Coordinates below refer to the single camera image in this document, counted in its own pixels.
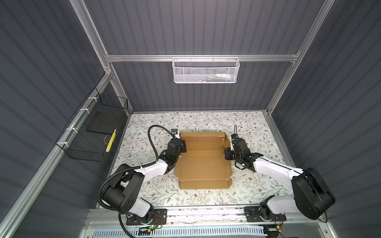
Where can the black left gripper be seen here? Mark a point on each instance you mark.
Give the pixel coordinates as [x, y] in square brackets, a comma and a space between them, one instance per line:
[182, 148]

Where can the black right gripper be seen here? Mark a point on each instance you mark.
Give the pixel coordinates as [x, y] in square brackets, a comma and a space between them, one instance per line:
[226, 151]

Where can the brown cardboard box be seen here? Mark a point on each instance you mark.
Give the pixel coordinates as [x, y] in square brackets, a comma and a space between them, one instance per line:
[203, 165]

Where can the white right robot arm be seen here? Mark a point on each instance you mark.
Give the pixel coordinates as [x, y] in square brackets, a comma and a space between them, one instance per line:
[310, 196]

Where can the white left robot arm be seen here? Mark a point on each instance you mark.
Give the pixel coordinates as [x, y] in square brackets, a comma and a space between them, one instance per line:
[120, 191]

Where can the items in white basket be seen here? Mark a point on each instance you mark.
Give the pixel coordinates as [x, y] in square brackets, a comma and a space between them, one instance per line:
[225, 78]

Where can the black foam pad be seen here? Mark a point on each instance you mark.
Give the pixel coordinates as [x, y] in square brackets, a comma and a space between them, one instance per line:
[104, 123]

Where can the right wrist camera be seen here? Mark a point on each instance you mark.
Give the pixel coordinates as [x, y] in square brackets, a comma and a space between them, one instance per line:
[234, 136]

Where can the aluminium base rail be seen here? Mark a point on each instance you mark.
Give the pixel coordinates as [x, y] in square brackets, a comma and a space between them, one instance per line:
[192, 216]

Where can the white wire mesh basket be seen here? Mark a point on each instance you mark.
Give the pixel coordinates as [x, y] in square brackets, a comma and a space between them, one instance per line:
[189, 72]

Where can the white vented cable duct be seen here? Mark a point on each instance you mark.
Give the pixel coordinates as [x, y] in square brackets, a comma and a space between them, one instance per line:
[201, 231]

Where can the black wire mesh basket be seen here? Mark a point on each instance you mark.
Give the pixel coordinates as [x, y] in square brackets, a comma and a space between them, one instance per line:
[78, 144]

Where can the aluminium right corner post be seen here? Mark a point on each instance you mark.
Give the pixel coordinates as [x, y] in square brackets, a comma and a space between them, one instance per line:
[300, 54]

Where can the aluminium horizontal frame bar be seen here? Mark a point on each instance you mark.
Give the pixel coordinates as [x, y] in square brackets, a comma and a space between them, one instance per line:
[170, 58]

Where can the aluminium frame corner post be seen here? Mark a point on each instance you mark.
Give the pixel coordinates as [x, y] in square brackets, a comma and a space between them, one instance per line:
[91, 31]

